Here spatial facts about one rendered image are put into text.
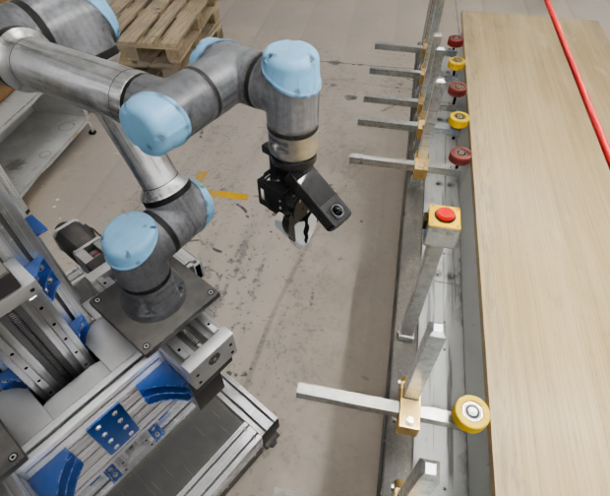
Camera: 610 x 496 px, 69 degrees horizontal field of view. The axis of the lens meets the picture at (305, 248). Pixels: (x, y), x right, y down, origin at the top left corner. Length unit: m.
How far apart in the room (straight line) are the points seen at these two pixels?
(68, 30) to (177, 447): 1.42
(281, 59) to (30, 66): 0.37
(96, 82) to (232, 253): 1.98
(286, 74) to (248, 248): 2.05
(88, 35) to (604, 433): 1.33
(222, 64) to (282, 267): 1.92
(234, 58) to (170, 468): 1.49
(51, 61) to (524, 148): 1.62
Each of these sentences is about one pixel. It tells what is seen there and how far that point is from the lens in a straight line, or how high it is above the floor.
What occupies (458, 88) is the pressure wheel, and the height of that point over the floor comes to 0.90.
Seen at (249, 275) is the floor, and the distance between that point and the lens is 2.46.
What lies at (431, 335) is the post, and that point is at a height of 1.16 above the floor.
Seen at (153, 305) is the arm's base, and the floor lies 1.09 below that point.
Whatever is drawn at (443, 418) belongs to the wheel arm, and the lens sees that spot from 1.20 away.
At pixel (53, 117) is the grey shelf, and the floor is 0.14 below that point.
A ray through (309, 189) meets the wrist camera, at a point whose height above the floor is 1.47.
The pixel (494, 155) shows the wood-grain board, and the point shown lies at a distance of 1.85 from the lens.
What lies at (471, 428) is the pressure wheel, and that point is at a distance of 1.15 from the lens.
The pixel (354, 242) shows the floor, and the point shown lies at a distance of 2.61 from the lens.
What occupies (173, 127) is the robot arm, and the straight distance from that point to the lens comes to 0.58.
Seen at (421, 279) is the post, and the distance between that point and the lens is 1.20.
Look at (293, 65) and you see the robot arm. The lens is 0.59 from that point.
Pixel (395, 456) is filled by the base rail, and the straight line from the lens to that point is 1.30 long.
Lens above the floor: 1.93
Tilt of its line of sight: 49 degrees down
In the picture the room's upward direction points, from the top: straight up
